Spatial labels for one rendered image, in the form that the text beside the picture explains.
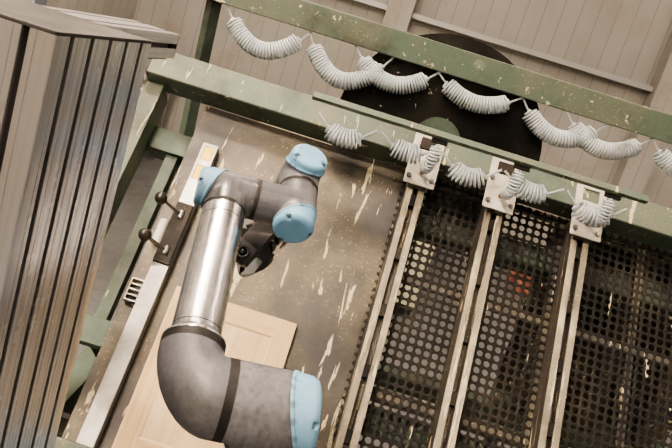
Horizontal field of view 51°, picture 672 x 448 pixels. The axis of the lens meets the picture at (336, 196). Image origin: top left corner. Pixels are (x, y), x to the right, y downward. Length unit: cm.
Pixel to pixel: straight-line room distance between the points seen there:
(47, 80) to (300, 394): 53
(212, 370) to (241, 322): 111
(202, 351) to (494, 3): 802
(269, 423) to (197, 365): 12
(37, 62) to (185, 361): 45
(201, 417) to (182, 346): 10
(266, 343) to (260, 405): 111
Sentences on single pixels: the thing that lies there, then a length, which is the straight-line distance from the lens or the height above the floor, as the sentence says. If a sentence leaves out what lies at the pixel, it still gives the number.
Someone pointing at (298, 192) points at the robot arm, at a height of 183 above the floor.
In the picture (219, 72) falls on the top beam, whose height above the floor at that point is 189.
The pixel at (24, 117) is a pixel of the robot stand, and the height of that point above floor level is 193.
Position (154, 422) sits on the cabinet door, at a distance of 208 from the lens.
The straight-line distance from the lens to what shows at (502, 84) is 268.
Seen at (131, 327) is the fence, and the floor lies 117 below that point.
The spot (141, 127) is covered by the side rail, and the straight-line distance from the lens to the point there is 233.
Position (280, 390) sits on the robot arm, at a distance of 100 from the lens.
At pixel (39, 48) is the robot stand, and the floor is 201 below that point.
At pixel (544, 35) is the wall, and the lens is 886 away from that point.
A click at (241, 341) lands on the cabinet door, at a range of 210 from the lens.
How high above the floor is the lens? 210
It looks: 12 degrees down
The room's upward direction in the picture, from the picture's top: 17 degrees clockwise
